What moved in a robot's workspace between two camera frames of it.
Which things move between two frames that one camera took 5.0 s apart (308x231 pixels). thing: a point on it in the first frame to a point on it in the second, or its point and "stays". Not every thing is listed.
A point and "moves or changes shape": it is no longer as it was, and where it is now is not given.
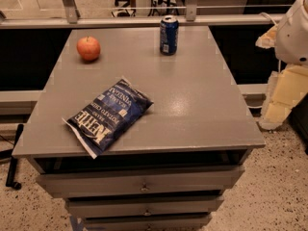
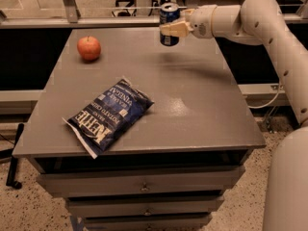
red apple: x=89 y=47 stays
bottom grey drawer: x=157 y=222 stays
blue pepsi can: x=168 y=35 moves or changes shape
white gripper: x=294 y=38 to x=201 y=21
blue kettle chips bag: x=107 y=114 stays
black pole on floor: x=12 y=169 stays
